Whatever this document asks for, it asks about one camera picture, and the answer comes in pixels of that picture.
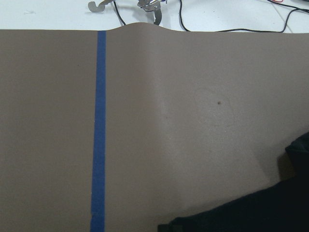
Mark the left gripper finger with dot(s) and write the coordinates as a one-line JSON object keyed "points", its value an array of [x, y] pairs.
{"points": [[170, 228]]}

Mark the metal clamp tool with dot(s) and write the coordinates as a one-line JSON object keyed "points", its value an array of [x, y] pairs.
{"points": [[147, 5]]}

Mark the black graphic t-shirt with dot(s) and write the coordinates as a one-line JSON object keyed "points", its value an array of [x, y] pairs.
{"points": [[283, 207]]}

